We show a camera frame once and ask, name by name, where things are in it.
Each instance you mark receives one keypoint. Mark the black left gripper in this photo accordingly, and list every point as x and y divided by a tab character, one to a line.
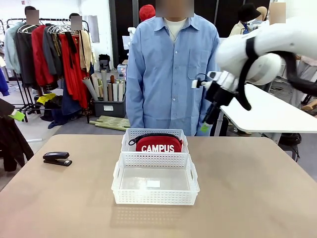
5	107

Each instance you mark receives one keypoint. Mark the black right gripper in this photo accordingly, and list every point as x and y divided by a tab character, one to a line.
220	95

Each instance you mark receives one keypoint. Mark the black stapler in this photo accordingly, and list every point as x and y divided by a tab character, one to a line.
57	158

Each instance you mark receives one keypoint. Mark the red CAMPUS pencil case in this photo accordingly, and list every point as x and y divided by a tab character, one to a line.
158	145

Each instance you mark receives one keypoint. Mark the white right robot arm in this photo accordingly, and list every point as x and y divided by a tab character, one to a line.
272	42

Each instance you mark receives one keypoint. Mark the person's right forearm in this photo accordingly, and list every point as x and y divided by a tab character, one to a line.
133	106

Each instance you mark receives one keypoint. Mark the black cloth cover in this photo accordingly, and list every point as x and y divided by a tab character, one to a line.
12	143

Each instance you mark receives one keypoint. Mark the yellow garment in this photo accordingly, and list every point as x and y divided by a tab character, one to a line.
47	98

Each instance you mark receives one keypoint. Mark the blue garment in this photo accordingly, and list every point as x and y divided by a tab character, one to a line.
3	84

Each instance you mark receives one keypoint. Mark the person in blue shirt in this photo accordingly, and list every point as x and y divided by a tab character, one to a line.
168	74

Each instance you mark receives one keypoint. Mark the white perforated plastic basket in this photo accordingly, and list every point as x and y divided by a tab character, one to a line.
153	132
153	196

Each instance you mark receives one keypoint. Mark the dark grey jacket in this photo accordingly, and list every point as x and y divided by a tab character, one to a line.
24	54

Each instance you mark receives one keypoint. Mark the red jacket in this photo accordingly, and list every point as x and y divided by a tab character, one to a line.
40	54

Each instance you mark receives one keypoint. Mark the light grey-blue jacket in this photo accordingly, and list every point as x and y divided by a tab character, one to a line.
11	47

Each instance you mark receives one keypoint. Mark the red dress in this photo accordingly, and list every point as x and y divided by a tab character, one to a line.
74	74

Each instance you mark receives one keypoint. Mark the grey blazer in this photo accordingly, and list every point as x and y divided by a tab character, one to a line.
52	52

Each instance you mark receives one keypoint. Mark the leaning beige paper roll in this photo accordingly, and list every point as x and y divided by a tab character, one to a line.
89	86

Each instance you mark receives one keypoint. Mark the mannequin in beige coat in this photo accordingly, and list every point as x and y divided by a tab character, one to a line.
239	29

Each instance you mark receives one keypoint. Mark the grey storage bin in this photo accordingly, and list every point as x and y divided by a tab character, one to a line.
109	109

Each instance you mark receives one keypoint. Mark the green roll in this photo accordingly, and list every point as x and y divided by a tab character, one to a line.
111	118
109	126

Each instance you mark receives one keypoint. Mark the tall grey paper roll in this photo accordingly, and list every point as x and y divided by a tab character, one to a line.
104	84

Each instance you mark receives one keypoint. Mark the beige coat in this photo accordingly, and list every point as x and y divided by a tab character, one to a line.
86	49

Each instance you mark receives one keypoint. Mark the white paper roll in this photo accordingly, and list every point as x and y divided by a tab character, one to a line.
115	91

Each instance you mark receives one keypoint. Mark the blue white box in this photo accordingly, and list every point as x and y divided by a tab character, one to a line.
122	70

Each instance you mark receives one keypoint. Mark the brown paper roll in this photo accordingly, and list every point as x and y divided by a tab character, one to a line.
112	79

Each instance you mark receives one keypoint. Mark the dark-haired background person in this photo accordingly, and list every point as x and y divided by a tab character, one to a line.
31	15

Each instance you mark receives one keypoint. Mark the small black stool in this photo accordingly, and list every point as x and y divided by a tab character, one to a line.
104	62

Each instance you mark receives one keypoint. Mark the black clothes rack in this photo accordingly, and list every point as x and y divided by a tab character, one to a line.
54	19

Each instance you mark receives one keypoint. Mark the mannequin in pink sweater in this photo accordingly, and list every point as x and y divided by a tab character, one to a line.
308	69

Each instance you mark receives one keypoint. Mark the black hat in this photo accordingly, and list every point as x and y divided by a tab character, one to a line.
247	12

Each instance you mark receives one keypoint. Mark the man in black t-shirt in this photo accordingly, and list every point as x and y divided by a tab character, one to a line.
75	21

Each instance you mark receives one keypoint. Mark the mannequin in white shirt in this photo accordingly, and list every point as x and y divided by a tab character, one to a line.
262	13

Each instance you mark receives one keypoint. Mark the red hat mannequin head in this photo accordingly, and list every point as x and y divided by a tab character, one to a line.
146	11

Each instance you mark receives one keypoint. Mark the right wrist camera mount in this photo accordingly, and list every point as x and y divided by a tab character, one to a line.
214	75

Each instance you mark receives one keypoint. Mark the white wall board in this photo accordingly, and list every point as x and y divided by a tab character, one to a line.
93	28

